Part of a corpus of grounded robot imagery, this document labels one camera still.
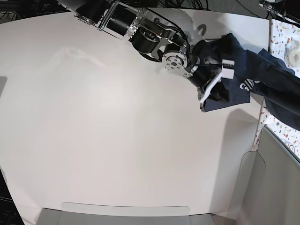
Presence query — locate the clear tape dispenser roll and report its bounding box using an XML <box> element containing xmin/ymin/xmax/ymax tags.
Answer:
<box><xmin>284</xmin><ymin>39</ymin><xmax>300</xmax><ymax>68</ymax></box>

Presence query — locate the dark blue printed t-shirt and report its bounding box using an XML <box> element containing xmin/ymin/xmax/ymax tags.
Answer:
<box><xmin>193</xmin><ymin>32</ymin><xmax>300</xmax><ymax>131</ymax></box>

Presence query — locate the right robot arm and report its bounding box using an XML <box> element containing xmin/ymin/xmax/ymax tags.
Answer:
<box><xmin>59</xmin><ymin>0</ymin><xmax>234</xmax><ymax>109</ymax></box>

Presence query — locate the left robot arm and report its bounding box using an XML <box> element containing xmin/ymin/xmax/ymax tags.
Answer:
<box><xmin>259</xmin><ymin>0</ymin><xmax>300</xmax><ymax>23</ymax></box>

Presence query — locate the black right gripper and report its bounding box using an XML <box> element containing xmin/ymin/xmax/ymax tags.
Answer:
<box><xmin>188</xmin><ymin>58</ymin><xmax>230</xmax><ymax>110</ymax></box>

